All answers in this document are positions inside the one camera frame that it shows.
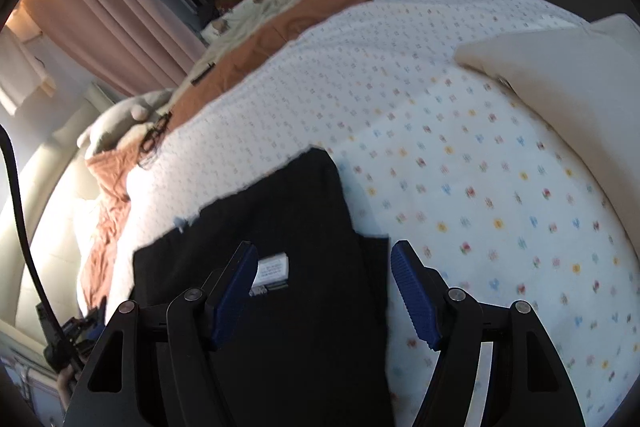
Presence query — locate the white polka dot bedsheet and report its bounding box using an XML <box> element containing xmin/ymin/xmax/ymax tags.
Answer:
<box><xmin>108</xmin><ymin>0</ymin><xmax>639</xmax><ymax>426</ymax></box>

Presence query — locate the grey plush pillow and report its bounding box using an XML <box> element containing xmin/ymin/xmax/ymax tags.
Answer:
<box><xmin>77</xmin><ymin>89</ymin><xmax>174</xmax><ymax>158</ymax></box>

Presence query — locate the folded cream blanket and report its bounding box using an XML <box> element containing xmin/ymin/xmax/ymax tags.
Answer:
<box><xmin>454</xmin><ymin>14</ymin><xmax>639</xmax><ymax>245</ymax></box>

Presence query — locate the black button-up shirt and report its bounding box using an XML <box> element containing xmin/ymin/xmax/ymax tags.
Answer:
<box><xmin>134</xmin><ymin>148</ymin><xmax>394</xmax><ymax>426</ymax></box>

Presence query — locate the black tangled cable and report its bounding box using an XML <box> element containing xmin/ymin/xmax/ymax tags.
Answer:
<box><xmin>136</xmin><ymin>109</ymin><xmax>174</xmax><ymax>170</ymax></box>

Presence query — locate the orange-brown quilt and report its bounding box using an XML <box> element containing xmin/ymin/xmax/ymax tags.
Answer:
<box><xmin>78</xmin><ymin>0</ymin><xmax>371</xmax><ymax>312</ymax></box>

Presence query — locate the small black device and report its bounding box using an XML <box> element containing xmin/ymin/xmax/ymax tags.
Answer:
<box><xmin>190</xmin><ymin>62</ymin><xmax>216</xmax><ymax>86</ymax></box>

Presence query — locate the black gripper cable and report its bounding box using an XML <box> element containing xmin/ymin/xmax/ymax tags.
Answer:
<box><xmin>0</xmin><ymin>123</ymin><xmax>87</xmax><ymax>373</ymax></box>

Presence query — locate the pink curtain left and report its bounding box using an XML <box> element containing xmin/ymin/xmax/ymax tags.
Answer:
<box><xmin>15</xmin><ymin>0</ymin><xmax>205</xmax><ymax>96</ymax></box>

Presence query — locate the cream padded headboard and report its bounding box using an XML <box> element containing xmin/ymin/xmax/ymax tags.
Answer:
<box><xmin>0</xmin><ymin>81</ymin><xmax>126</xmax><ymax>348</ymax></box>

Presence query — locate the hanging white garment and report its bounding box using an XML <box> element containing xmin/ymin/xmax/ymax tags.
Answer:
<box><xmin>0</xmin><ymin>26</ymin><xmax>56</xmax><ymax>116</ymax></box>

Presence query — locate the person's right hand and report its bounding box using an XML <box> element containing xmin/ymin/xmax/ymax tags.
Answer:
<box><xmin>56</xmin><ymin>364</ymin><xmax>76</xmax><ymax>411</ymax></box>

